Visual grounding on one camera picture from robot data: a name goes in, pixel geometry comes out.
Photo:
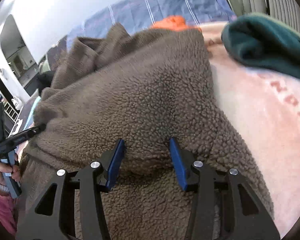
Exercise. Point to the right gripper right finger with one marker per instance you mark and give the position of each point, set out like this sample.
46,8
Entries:
242,214

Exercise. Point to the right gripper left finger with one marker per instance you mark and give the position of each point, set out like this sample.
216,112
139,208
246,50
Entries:
52,215

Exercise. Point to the brown fleece garment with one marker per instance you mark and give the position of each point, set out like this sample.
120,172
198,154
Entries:
143,88

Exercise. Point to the left hand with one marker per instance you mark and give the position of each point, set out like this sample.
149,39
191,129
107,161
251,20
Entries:
13,170

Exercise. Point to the white cat figurine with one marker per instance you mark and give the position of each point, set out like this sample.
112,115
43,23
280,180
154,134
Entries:
17,103

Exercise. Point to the dark deer-print quilt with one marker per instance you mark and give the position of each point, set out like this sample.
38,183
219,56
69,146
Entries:
53,56

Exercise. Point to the cream pink blanket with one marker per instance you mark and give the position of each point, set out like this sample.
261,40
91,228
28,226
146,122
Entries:
264,107

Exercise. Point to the dark green garment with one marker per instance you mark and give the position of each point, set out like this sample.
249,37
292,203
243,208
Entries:
258,40

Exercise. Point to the orange puffer jacket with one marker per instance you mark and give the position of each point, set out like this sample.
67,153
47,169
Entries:
174,23

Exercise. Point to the blue plaid pillow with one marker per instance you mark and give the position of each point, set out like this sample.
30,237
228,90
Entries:
137,15

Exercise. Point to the white wire rack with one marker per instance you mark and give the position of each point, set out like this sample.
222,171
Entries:
10,112

